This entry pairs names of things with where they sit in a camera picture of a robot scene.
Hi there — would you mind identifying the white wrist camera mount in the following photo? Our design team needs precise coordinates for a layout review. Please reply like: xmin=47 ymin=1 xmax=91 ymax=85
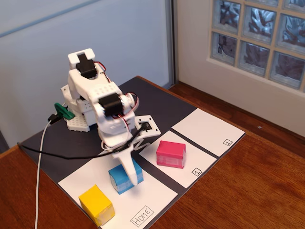
xmin=134 ymin=114 xmax=162 ymax=138

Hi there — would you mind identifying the white paper sheet marked HOME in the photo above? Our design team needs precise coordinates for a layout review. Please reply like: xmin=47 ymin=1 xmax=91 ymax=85
xmin=58 ymin=152 xmax=179 ymax=229

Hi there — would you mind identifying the white cable with black plug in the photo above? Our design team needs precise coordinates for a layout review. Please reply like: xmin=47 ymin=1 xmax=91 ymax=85
xmin=34 ymin=114 xmax=60 ymax=229

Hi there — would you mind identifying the blue box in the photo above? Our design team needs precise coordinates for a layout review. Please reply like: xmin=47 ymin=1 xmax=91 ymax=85
xmin=108 ymin=157 xmax=144 ymax=195

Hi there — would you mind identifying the black camera cable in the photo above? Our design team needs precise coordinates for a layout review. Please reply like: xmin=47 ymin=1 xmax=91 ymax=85
xmin=17 ymin=124 xmax=150 ymax=160

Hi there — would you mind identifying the white paper sheet marked 1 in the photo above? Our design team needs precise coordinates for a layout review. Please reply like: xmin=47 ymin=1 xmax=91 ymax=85
xmin=138 ymin=130 xmax=218 ymax=189

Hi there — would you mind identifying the pink box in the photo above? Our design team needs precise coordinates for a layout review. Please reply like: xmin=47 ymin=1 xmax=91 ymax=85
xmin=156 ymin=140 xmax=186 ymax=169

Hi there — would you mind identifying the grey metal door frame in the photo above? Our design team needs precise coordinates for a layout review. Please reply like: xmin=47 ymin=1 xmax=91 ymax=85
xmin=165 ymin=0 xmax=179 ymax=88

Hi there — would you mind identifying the green clamp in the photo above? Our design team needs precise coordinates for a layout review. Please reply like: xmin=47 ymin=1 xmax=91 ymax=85
xmin=54 ymin=102 xmax=76 ymax=120

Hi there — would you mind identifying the yellow box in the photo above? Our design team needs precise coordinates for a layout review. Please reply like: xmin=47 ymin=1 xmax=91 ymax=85
xmin=78 ymin=184 xmax=116 ymax=227

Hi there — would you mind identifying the glass block window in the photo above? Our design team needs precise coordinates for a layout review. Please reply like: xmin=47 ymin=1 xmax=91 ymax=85
xmin=206 ymin=0 xmax=305 ymax=93

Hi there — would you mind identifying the black mat with WROB print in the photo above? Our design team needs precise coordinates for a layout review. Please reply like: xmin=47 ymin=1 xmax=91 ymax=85
xmin=20 ymin=76 xmax=246 ymax=229

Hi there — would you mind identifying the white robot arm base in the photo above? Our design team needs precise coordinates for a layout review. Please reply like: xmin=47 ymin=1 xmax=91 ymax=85
xmin=61 ymin=83 xmax=97 ymax=133

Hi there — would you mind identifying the white paper sheet marked 2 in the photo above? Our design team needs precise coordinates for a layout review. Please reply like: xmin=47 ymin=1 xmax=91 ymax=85
xmin=171 ymin=107 xmax=246 ymax=157

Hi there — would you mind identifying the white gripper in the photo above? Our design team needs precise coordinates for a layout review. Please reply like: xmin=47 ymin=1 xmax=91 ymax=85
xmin=96 ymin=114 xmax=144 ymax=187

